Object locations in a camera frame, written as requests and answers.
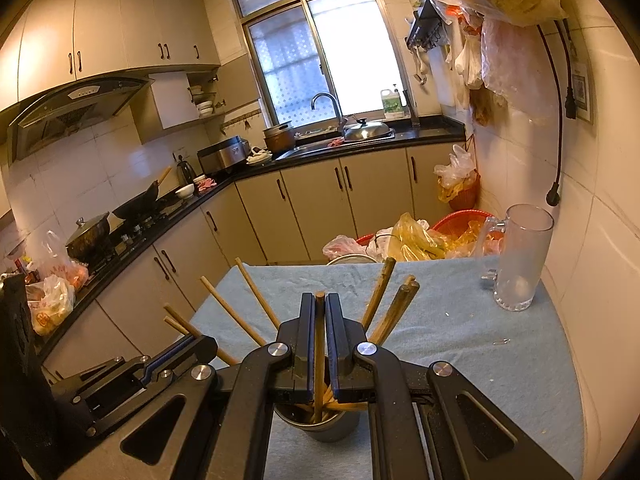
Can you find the green detergent bottle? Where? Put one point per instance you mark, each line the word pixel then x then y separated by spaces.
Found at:
pixel 392 102

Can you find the black wok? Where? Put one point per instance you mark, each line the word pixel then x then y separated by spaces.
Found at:
pixel 142 200

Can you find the dark stock pot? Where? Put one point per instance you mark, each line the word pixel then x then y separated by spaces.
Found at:
pixel 90 232

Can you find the dark kettle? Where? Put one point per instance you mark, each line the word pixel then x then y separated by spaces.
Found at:
pixel 186 170

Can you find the brown hanging bag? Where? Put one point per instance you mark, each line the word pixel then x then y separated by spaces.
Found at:
pixel 482 107

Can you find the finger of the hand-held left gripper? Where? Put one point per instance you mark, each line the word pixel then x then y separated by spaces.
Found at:
pixel 200 355
pixel 125 367

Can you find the white hanging plastic bag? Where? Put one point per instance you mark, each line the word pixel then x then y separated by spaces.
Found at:
pixel 467 60

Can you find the clear white plastic bag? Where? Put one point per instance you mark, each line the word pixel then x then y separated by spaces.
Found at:
pixel 457 162

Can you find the white dishes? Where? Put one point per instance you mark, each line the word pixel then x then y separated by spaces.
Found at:
pixel 260 157

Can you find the curved steel faucet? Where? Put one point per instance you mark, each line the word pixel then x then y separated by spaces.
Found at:
pixel 325 97

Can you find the clear hanging plastic bag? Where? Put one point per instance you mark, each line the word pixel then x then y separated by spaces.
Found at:
pixel 505 55

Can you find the steel range hood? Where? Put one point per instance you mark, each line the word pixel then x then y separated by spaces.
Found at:
pixel 75 105

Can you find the blue table cloth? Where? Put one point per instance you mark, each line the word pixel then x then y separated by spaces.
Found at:
pixel 450 360

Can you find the pink white plastic bag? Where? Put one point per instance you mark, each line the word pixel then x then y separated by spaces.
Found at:
pixel 345 247

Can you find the white bowl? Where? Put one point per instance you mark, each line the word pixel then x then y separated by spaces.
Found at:
pixel 185 191

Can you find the steel pot lid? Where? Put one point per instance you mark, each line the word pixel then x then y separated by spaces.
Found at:
pixel 365 130

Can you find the large yellow plastic bag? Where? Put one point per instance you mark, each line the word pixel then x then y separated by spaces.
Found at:
pixel 415 240

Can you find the steel sink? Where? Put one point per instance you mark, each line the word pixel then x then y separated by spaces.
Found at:
pixel 310 149

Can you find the black wall rack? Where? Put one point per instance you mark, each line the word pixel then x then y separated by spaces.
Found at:
pixel 425 25

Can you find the seasoning bottles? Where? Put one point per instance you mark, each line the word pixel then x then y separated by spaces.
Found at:
pixel 20 267

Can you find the cream upper cabinets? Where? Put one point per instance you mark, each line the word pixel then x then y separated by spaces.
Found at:
pixel 100 30

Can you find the orange white plastic bag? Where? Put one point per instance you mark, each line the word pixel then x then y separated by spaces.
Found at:
pixel 50 305

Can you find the kitchen window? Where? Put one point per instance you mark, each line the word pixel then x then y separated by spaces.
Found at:
pixel 350 50

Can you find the black utensil holder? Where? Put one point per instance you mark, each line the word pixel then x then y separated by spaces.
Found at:
pixel 345 427

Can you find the large red plastic basket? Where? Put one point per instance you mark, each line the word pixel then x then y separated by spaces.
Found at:
pixel 465 219

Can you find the steel basin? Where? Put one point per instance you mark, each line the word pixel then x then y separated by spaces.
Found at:
pixel 350 258

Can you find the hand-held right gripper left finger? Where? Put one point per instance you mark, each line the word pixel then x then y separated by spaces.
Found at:
pixel 305 340

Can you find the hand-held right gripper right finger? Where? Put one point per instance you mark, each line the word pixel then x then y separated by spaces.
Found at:
pixel 337 350

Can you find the brown cooking pot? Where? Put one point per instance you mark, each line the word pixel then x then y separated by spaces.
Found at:
pixel 280 137

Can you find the gas stove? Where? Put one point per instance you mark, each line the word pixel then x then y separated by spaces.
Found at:
pixel 140 227

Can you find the steel kitchen appliance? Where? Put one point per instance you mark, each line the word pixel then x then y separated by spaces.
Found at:
pixel 222 152

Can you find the stacked white bowls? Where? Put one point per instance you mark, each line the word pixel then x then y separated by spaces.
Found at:
pixel 205 105

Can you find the crumpled yellow plastic bag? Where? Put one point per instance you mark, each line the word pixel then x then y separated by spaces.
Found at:
pixel 470 242

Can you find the framed wall notice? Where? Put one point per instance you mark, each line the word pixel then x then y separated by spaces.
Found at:
pixel 582 95

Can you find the clear glass mug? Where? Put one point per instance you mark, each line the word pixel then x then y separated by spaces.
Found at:
pixel 522 260

